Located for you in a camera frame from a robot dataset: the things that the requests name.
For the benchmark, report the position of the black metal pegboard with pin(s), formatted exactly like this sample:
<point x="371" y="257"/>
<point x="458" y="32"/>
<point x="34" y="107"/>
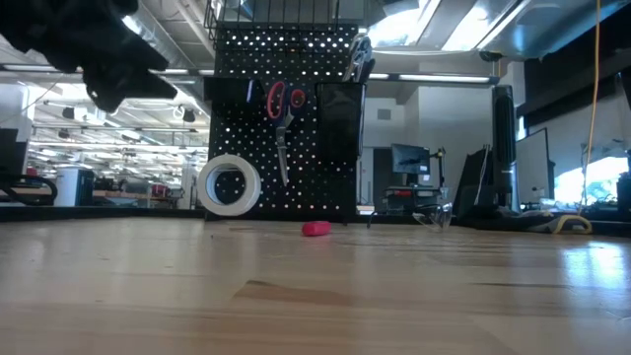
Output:
<point x="305" y="177"/>

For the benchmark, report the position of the red and blue scissors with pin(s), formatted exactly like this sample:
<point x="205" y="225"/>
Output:
<point x="282" y="148"/>

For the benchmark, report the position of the white tape roll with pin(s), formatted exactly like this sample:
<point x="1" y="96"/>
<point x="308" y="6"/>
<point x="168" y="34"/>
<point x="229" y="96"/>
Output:
<point x="251" y="190"/>

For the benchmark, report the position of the black plastic pegboard bin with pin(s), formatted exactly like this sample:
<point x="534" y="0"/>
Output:
<point x="227" y="91"/>
<point x="340" y="123"/>

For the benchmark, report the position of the black grey work glove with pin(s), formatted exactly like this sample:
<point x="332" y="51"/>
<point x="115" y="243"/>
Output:
<point x="567" y="224"/>

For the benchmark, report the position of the white cylindrical bucket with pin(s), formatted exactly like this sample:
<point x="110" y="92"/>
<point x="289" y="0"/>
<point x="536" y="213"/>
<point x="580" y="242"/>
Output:
<point x="71" y="190"/>

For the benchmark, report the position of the black vertical pole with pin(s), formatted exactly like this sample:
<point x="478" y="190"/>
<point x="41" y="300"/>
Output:
<point x="504" y="148"/>

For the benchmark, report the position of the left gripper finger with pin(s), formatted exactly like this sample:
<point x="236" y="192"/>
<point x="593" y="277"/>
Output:
<point x="148" y="56"/>
<point x="153" y="89"/>

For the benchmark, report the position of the black computer monitor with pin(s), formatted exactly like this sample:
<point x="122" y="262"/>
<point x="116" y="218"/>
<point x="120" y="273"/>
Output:
<point x="410" y="159"/>

